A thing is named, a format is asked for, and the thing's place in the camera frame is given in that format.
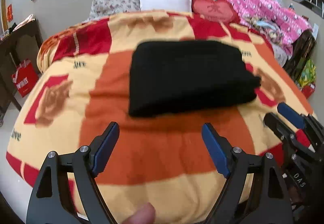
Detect orange yellow red checkered blanket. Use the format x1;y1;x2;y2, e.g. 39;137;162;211
5;10;319;224

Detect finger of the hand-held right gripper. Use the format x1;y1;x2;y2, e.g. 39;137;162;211
263;113;314;153
277;102;324;143

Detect colourful cartoon cloth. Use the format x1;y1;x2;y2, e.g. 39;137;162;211
240;12;284;44

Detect red heart-shaped pillow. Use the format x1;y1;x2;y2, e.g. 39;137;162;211
191;0;240;23

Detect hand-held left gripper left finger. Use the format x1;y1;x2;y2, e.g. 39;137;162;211
25;121;120;224

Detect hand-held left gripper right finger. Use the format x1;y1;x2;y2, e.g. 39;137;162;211
202;123;295;224

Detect white pillow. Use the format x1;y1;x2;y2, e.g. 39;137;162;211
137;0;193;13

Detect pink cloth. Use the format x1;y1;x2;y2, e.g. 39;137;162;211
13;14;36;30

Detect black pants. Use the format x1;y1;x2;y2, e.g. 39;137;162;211
129;40;262;118

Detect dark wooden desk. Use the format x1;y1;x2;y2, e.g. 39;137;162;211
0;19;43;113

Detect dark wooden furniture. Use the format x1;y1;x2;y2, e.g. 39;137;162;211
282;29;317;83

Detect red shopping bag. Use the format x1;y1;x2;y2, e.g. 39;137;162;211
11;59;39;98

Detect green yellow bag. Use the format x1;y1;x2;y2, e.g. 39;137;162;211
296;58;317;99

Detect person's left hand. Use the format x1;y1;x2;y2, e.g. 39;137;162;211
121;202;156;224

